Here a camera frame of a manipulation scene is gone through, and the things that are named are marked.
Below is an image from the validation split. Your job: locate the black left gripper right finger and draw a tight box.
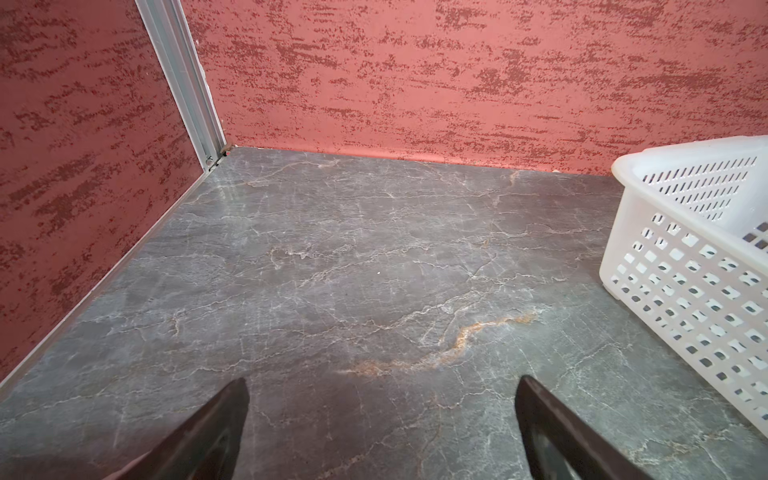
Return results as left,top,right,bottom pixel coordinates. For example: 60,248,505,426
515,375,649,479

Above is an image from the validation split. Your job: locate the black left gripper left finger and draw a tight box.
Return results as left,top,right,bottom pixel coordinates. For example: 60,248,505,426
116,378,250,479

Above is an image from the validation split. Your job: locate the white perforated plastic basket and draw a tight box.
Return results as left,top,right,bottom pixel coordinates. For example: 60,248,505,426
599,136,767,431

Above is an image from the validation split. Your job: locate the aluminium corner post left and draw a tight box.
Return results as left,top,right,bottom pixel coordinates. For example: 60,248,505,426
135,0,227,173

